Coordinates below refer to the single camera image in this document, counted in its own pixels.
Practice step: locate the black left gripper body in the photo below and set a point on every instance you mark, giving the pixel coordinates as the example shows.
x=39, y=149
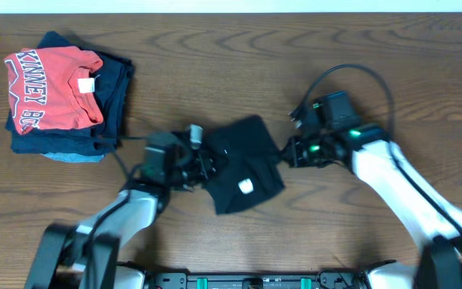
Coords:
x=205, y=161

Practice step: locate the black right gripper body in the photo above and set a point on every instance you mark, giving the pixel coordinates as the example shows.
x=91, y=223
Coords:
x=310, y=152

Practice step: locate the black t-shirt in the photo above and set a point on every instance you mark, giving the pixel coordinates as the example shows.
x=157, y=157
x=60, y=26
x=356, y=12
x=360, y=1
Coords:
x=246, y=160

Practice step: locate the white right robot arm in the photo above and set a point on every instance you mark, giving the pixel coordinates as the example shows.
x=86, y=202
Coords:
x=434, y=223

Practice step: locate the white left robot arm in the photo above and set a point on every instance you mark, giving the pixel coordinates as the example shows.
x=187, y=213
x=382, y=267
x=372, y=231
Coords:
x=86, y=255

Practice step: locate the folded navy t-shirt stack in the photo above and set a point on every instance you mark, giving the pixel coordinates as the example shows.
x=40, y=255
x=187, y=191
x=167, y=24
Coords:
x=111, y=87

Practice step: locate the folded light blue garment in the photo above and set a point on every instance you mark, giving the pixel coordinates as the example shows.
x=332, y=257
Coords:
x=74, y=157

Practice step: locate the folded red printed t-shirt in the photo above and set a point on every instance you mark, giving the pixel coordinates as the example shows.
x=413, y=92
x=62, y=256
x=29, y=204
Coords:
x=51, y=88

